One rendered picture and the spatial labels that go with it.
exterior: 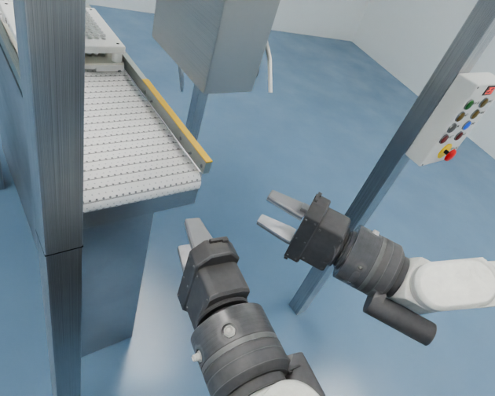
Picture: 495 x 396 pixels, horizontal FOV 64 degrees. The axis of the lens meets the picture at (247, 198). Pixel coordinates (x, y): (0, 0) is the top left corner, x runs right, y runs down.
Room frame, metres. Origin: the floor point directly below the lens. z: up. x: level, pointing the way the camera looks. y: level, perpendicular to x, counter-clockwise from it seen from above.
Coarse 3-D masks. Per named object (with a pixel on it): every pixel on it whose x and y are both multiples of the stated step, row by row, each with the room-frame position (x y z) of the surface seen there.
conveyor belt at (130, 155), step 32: (0, 0) 1.10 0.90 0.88; (96, 96) 0.80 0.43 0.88; (128, 96) 0.85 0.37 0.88; (96, 128) 0.68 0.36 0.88; (128, 128) 0.72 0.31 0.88; (160, 128) 0.77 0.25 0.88; (96, 160) 0.58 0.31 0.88; (128, 160) 0.62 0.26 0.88; (160, 160) 0.66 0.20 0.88; (96, 192) 0.51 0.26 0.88; (128, 192) 0.54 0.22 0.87; (160, 192) 0.59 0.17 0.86
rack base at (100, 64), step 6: (6, 24) 0.92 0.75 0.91; (6, 30) 0.90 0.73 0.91; (12, 36) 0.88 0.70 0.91; (12, 42) 0.85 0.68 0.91; (108, 54) 0.97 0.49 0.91; (90, 60) 0.90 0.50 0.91; (96, 60) 0.91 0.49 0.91; (102, 60) 0.93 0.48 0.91; (108, 60) 0.94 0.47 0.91; (90, 66) 0.89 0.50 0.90; (96, 66) 0.90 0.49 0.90; (102, 66) 0.91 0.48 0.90; (108, 66) 0.93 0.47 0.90; (114, 66) 0.94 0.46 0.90; (120, 66) 0.95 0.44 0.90
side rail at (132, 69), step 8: (128, 56) 0.98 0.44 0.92; (128, 64) 0.95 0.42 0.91; (128, 72) 0.95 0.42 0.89; (136, 72) 0.92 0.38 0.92; (136, 80) 0.91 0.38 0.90; (144, 88) 0.88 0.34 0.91; (152, 96) 0.84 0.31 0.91; (152, 104) 0.84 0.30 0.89; (160, 104) 0.81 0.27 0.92; (160, 112) 0.81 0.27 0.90; (168, 120) 0.78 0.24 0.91; (176, 128) 0.75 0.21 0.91; (176, 136) 0.75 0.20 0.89; (184, 136) 0.73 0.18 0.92; (184, 144) 0.72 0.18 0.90; (192, 152) 0.70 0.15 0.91; (192, 160) 0.69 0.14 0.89; (200, 160) 0.67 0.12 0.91; (200, 168) 0.67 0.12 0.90; (208, 168) 0.67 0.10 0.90
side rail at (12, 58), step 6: (0, 24) 0.90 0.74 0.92; (0, 30) 0.87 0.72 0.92; (0, 36) 0.85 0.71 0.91; (6, 36) 0.85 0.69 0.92; (0, 42) 0.86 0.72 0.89; (6, 42) 0.82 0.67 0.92; (6, 48) 0.80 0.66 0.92; (12, 48) 0.81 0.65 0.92; (6, 54) 0.81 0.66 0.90; (12, 54) 0.78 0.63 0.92; (12, 60) 0.76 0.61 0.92; (18, 60) 0.77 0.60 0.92; (12, 66) 0.77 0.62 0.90; (18, 66) 0.75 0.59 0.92; (18, 72) 0.72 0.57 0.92; (18, 78) 0.72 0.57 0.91
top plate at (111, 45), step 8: (0, 8) 0.93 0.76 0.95; (8, 8) 0.92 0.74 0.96; (88, 8) 1.10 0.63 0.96; (8, 16) 0.88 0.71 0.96; (96, 16) 1.07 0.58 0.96; (8, 24) 0.87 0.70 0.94; (104, 24) 1.04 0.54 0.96; (104, 32) 0.99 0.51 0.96; (112, 32) 1.01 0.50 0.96; (88, 40) 0.92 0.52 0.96; (96, 40) 0.93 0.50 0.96; (104, 40) 0.95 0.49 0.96; (112, 40) 0.96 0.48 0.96; (88, 48) 0.89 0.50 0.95; (96, 48) 0.90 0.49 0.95; (104, 48) 0.92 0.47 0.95; (112, 48) 0.93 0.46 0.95; (120, 48) 0.95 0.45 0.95
